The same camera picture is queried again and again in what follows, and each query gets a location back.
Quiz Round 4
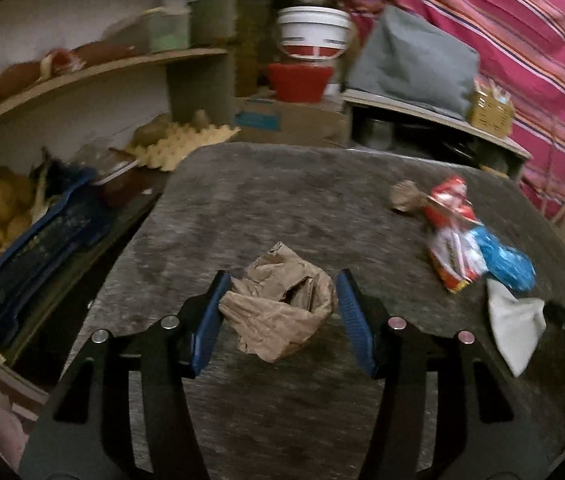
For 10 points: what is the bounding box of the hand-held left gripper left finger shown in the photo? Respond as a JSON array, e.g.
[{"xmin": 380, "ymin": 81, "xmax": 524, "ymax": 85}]
[{"xmin": 17, "ymin": 270, "xmax": 234, "ymax": 480}]

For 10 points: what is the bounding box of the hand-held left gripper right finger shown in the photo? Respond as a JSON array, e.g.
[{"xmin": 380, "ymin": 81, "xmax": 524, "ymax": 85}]
[{"xmin": 335, "ymin": 268, "xmax": 548, "ymax": 480}]

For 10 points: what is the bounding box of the brown paper bag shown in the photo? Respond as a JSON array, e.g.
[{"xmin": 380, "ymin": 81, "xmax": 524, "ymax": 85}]
[{"xmin": 218, "ymin": 241, "xmax": 339, "ymax": 363}]

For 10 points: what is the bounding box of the white paper bag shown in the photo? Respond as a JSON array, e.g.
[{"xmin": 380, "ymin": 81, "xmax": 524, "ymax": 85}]
[{"xmin": 486, "ymin": 278, "xmax": 547, "ymax": 378}]

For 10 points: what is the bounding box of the blue plastic bag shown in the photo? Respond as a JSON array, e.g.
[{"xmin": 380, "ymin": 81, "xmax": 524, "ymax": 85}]
[{"xmin": 477, "ymin": 225, "xmax": 537, "ymax": 293}]

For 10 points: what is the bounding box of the red white snack packet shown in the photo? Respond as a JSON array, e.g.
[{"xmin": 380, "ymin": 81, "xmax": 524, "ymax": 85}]
[{"xmin": 423, "ymin": 176, "xmax": 488, "ymax": 295}]

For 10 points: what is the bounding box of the small brown paper ball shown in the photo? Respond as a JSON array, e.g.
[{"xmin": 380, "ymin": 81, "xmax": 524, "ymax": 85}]
[{"xmin": 390, "ymin": 180, "xmax": 431, "ymax": 212}]

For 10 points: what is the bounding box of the small brown wicker basket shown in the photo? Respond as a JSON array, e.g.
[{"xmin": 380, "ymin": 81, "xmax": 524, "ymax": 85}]
[{"xmin": 95, "ymin": 167, "xmax": 138, "ymax": 207}]

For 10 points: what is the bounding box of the cardboard egg tray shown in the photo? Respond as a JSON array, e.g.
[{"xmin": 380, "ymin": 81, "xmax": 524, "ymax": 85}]
[{"xmin": 125, "ymin": 122, "xmax": 241, "ymax": 171}]

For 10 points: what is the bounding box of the blue plastic crate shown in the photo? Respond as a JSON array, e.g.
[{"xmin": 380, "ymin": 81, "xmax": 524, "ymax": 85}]
[{"xmin": 0, "ymin": 167, "xmax": 114, "ymax": 349}]

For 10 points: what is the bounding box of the large potato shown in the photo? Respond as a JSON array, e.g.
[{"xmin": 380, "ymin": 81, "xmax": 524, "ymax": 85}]
[{"xmin": 134, "ymin": 112, "xmax": 171, "ymax": 144}]

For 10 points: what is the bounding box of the bamboo utensil holder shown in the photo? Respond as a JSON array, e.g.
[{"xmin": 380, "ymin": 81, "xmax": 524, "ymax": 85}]
[{"xmin": 470, "ymin": 77, "xmax": 516, "ymax": 137}]

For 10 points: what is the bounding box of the cardboard box with blue print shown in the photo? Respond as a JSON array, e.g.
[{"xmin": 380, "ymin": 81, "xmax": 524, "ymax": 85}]
[{"xmin": 235, "ymin": 97, "xmax": 351, "ymax": 146}]

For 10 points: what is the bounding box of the low wooden cabinet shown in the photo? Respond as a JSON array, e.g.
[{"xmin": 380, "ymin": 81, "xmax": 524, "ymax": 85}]
[{"xmin": 340, "ymin": 89, "xmax": 534, "ymax": 181}]

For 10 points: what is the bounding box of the red woven basket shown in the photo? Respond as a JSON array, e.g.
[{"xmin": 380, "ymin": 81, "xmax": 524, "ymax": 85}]
[{"xmin": 266, "ymin": 62, "xmax": 336, "ymax": 104}]

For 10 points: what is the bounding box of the grey fabric cover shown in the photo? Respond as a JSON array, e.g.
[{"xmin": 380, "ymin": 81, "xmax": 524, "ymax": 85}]
[{"xmin": 345, "ymin": 6, "xmax": 481, "ymax": 120}]

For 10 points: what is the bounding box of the pink striped cloth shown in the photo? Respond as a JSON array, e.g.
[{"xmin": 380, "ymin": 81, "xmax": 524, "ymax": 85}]
[{"xmin": 327, "ymin": 0, "xmax": 565, "ymax": 221}]

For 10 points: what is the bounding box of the wooden shelf unit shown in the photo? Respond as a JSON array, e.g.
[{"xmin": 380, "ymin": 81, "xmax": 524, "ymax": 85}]
[{"xmin": 0, "ymin": 0, "xmax": 243, "ymax": 396}]

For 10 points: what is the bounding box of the sweet potato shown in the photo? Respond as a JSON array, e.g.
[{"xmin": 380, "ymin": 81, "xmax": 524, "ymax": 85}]
[
  {"xmin": 70, "ymin": 42, "xmax": 136, "ymax": 61},
  {"xmin": 0, "ymin": 59, "xmax": 49, "ymax": 84}
]

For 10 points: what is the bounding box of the clear plastic container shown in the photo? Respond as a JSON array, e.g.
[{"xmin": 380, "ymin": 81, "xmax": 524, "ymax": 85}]
[{"xmin": 140, "ymin": 7, "xmax": 191, "ymax": 54}]

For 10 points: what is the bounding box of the white plastic bucket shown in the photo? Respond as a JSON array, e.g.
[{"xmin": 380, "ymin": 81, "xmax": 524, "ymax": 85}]
[{"xmin": 276, "ymin": 6, "xmax": 353, "ymax": 61}]

